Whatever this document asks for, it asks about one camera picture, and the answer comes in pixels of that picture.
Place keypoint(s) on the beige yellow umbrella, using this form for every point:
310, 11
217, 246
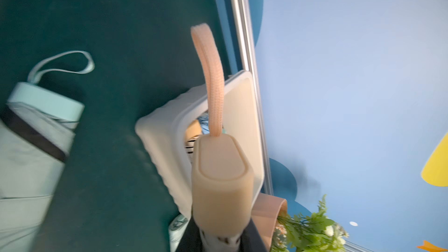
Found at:
192, 133

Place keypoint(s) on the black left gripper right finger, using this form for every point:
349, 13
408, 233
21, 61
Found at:
250, 240

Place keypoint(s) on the beige plastic storage box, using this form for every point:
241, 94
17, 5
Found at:
162, 134

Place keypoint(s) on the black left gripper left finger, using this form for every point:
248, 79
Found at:
191, 239

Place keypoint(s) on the mint green umbrella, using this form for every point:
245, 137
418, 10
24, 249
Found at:
37, 133
176, 231

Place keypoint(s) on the aluminium frame back bar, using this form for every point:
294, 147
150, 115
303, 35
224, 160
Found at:
244, 31

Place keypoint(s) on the terracotta pot with white flowers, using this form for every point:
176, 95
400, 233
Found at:
280, 231

